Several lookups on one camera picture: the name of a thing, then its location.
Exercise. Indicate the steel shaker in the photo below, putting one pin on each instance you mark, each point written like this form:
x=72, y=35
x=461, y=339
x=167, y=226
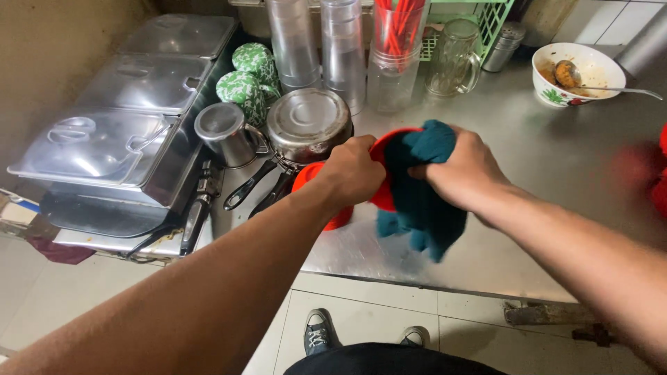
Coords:
x=504, y=47

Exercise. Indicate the person's right hand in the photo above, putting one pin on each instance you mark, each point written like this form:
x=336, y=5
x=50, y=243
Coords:
x=466, y=169

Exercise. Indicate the small steel jug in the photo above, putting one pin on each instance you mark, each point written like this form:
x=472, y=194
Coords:
x=226, y=133

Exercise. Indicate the bunch of red straws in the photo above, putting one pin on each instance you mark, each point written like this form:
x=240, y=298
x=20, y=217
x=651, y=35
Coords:
x=398, y=26

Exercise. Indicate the grey metal pipe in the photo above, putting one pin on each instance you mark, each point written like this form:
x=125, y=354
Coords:
x=646, y=44

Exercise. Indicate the green plastic basket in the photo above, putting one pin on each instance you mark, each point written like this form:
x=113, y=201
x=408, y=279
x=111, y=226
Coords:
x=492, y=23

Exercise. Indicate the maroon cloth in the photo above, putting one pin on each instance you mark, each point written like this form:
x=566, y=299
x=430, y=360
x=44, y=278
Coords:
x=60, y=252

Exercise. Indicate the red plastic bowl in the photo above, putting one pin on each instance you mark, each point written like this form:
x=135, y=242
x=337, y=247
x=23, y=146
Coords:
x=383, y=195

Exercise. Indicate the stack of clear plastic cups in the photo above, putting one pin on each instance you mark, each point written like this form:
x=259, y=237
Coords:
x=293, y=47
x=344, y=52

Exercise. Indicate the green white patterned cup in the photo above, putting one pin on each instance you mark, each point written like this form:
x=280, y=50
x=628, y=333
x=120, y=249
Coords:
x=255, y=62
x=271, y=93
x=242, y=93

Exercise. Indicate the steel food warmer unit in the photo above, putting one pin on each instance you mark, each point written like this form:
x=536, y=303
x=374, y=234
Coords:
x=172, y=172

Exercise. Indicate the red plastic container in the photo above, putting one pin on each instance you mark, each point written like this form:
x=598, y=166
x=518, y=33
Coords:
x=660, y=192

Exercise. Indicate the person's left hand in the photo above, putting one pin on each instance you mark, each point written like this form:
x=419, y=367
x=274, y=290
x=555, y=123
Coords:
x=350, y=174

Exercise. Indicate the white floral bowl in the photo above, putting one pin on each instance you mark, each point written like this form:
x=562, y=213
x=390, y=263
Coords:
x=599, y=67

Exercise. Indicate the person's black clothing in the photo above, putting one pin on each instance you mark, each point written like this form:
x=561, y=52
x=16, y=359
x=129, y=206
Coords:
x=391, y=362

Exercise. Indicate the steel spoon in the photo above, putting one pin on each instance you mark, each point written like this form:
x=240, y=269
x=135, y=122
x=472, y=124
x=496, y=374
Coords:
x=568, y=75

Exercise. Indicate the person's grey sneaker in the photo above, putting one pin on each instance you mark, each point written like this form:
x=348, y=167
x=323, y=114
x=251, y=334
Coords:
x=415, y=337
x=318, y=333

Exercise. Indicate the person's left fingers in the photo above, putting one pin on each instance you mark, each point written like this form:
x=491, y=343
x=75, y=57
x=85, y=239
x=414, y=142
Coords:
x=374, y=169

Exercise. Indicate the teal cleaning cloth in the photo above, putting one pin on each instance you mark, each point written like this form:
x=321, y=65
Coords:
x=419, y=208

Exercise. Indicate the steel food container lid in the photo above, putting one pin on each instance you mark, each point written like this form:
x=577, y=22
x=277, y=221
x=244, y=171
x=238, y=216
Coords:
x=146, y=83
x=94, y=146

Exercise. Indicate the person's left grey sneaker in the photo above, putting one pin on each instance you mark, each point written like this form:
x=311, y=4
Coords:
x=318, y=333

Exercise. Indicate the stack of red bowls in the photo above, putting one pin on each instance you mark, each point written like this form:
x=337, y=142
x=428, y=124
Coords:
x=333, y=221

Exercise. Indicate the person's right grey sneaker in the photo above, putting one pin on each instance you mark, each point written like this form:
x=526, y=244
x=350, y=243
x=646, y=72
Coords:
x=415, y=337

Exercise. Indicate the clear glass mug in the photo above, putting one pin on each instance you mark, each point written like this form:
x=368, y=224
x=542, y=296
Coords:
x=452, y=60

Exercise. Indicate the clear cup stack holding straws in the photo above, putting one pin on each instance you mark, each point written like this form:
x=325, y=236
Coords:
x=391, y=78

